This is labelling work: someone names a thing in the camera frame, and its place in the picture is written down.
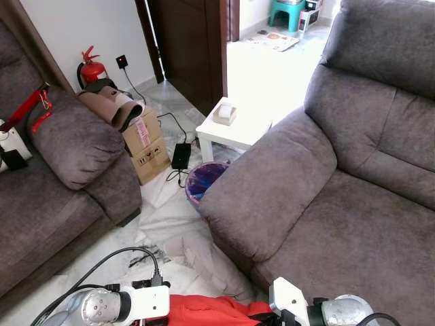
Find black power adapter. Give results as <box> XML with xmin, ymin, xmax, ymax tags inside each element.
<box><xmin>171</xmin><ymin>142</ymin><xmax>193</xmax><ymax>171</ymax></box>

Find grey fabric sofa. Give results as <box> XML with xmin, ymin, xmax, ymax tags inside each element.
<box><xmin>197</xmin><ymin>0</ymin><xmax>435</xmax><ymax>326</ymax></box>
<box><xmin>0</xmin><ymin>20</ymin><xmax>143</xmax><ymax>300</ymax></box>

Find brown fabric bag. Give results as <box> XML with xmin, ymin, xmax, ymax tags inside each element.
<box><xmin>76</xmin><ymin>78</ymin><xmax>145</xmax><ymax>132</ymax></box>

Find red fire extinguisher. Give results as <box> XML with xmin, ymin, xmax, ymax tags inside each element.
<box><xmin>76</xmin><ymin>46</ymin><xmax>109</xmax><ymax>89</ymax></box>

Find white side table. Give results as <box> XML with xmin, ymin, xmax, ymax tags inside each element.
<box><xmin>195</xmin><ymin>96</ymin><xmax>274</xmax><ymax>163</ymax></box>

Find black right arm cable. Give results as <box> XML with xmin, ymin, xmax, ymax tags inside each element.
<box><xmin>356</xmin><ymin>312</ymin><xmax>403</xmax><ymax>326</ymax></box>

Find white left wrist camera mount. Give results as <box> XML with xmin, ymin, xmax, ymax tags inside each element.
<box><xmin>121</xmin><ymin>285</ymin><xmax>171</xmax><ymax>321</ymax></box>

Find red strap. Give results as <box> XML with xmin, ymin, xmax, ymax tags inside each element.
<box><xmin>0</xmin><ymin>83</ymin><xmax>54</xmax><ymax>134</ymax></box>

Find white box appliance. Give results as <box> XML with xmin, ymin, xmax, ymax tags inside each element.
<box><xmin>299</xmin><ymin>1</ymin><xmax>323</xmax><ymax>32</ymax></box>

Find teal plastic stool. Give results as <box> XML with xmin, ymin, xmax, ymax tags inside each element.
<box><xmin>269</xmin><ymin>0</ymin><xmax>307</xmax><ymax>33</ymax></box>

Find dark wooden door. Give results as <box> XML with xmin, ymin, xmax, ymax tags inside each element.
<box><xmin>135</xmin><ymin>0</ymin><xmax>229</xmax><ymax>117</ymax></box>

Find white and black device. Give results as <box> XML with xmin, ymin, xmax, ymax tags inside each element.
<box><xmin>0</xmin><ymin>121</ymin><xmax>33</xmax><ymax>173</ymax></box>

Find patterned floor mat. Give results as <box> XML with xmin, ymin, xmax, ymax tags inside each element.
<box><xmin>247</xmin><ymin>30</ymin><xmax>300</xmax><ymax>53</ymax></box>

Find cardboard box with black symbols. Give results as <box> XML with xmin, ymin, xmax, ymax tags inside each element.
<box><xmin>132</xmin><ymin>139</ymin><xmax>173</xmax><ymax>185</ymax></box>

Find cardboard box with red label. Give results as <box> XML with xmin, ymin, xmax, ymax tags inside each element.
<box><xmin>122</xmin><ymin>107</ymin><xmax>164</xmax><ymax>158</ymax></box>

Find black adapter cable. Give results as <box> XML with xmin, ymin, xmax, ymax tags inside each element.
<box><xmin>123</xmin><ymin>68</ymin><xmax>198</xmax><ymax>188</ymax></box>

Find small white box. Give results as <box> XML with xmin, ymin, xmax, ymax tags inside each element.
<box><xmin>212</xmin><ymin>101</ymin><xmax>238</xmax><ymax>127</ymax></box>

